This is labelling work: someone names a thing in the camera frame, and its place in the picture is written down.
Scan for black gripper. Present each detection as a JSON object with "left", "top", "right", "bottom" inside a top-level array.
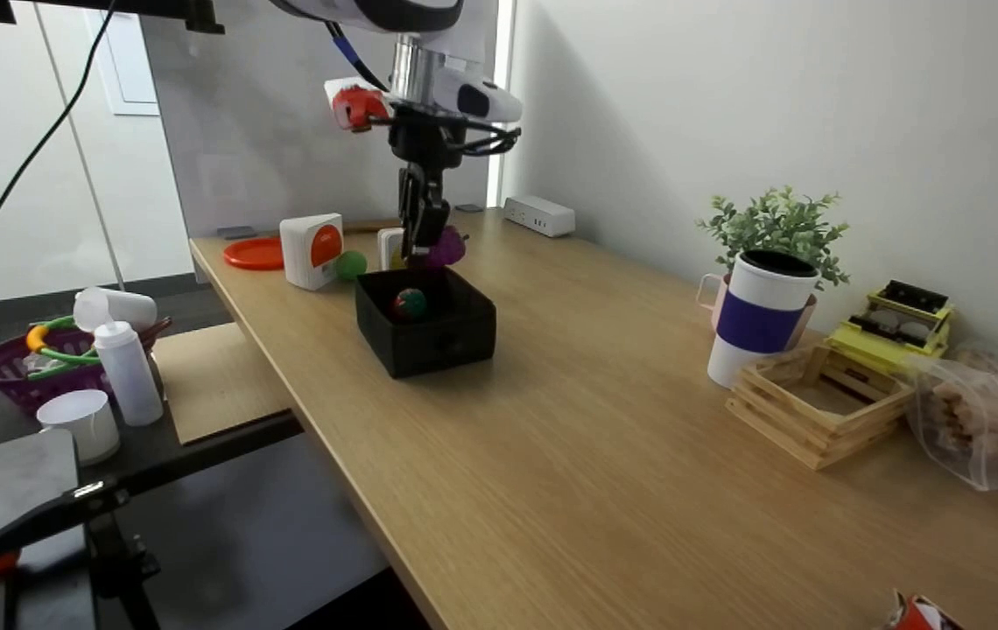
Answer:
[{"left": 388, "top": 103, "right": 467, "bottom": 267}]

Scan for white and red wrist camera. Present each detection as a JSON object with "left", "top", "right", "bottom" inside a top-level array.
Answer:
[{"left": 323, "top": 35, "right": 525, "bottom": 133}]

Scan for grey flat panel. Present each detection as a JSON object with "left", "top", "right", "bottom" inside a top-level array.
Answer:
[{"left": 0, "top": 427, "right": 88, "bottom": 564}]

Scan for white cylinder container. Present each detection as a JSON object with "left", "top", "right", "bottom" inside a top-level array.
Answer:
[{"left": 32, "top": 385, "right": 125, "bottom": 469}]

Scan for orange plastic plate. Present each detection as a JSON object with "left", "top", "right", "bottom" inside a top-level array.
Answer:
[{"left": 220, "top": 233, "right": 286, "bottom": 273}]

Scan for small wooden crate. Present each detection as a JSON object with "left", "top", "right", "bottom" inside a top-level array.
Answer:
[{"left": 724, "top": 344, "right": 919, "bottom": 477}]

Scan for green and yellow toy ring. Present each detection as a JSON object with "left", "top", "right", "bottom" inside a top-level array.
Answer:
[{"left": 22, "top": 316, "right": 105, "bottom": 369}]

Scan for black hanging cable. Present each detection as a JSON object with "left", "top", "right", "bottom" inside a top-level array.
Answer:
[{"left": 0, "top": 0, "right": 125, "bottom": 282}]

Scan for clear bag of snacks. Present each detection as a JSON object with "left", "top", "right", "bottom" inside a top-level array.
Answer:
[{"left": 902, "top": 352, "right": 998, "bottom": 498}]

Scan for purple plastic basket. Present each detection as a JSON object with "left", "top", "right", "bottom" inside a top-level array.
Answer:
[{"left": 0, "top": 316, "right": 174, "bottom": 417}]

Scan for white power strip box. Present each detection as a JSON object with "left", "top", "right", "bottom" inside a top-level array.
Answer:
[{"left": 500, "top": 191, "right": 578, "bottom": 242}]

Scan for green and red toy strawberry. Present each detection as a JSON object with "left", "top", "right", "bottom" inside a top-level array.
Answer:
[{"left": 388, "top": 288, "right": 432, "bottom": 325}]

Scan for small red white wrapper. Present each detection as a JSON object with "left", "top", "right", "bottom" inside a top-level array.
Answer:
[{"left": 886, "top": 589, "right": 965, "bottom": 630}]

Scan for light wooden board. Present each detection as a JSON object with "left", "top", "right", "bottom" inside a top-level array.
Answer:
[{"left": 147, "top": 319, "right": 298, "bottom": 448}]

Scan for purple toy grapes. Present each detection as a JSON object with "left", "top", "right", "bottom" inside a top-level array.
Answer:
[{"left": 424, "top": 222, "right": 473, "bottom": 273}]

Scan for green toy ball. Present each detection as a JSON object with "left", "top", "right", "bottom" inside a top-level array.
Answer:
[{"left": 329, "top": 249, "right": 371, "bottom": 288}]

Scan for white block with orange circle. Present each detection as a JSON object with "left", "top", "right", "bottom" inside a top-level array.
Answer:
[{"left": 278, "top": 211, "right": 351, "bottom": 292}]

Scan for white squeeze bottle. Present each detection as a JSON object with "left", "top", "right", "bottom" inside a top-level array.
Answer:
[
  {"left": 70, "top": 288, "right": 162, "bottom": 336},
  {"left": 92, "top": 319, "right": 167, "bottom": 431}
]

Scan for white cup with blue band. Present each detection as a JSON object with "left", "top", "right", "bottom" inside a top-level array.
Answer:
[{"left": 705, "top": 249, "right": 822, "bottom": 392}]

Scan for black fabric basket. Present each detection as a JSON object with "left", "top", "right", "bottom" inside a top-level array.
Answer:
[{"left": 351, "top": 262, "right": 500, "bottom": 381}]

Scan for black clamp with orange handle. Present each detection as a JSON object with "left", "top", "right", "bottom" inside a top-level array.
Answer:
[{"left": 0, "top": 409, "right": 307, "bottom": 630}]

